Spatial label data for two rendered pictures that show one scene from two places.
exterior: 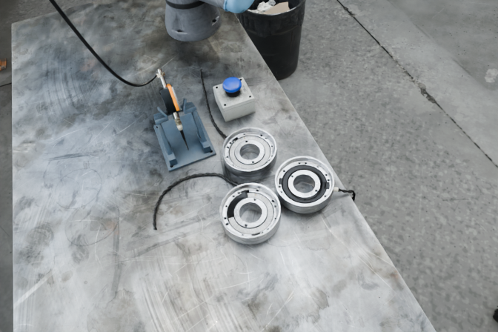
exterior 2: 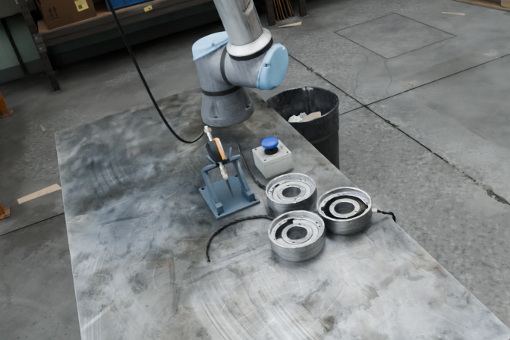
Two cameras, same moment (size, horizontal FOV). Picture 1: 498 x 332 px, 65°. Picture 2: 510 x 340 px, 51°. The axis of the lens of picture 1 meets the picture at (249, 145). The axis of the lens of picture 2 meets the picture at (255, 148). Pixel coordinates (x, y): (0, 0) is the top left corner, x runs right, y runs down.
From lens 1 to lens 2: 46 cm
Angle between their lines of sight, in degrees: 22
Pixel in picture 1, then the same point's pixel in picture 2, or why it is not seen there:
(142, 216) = (195, 253)
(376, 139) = (442, 247)
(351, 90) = (406, 199)
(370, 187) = not seen: hidden behind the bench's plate
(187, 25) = (223, 111)
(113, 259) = (171, 286)
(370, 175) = not seen: hidden behind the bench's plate
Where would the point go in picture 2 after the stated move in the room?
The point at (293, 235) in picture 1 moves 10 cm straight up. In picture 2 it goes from (339, 250) to (335, 208)
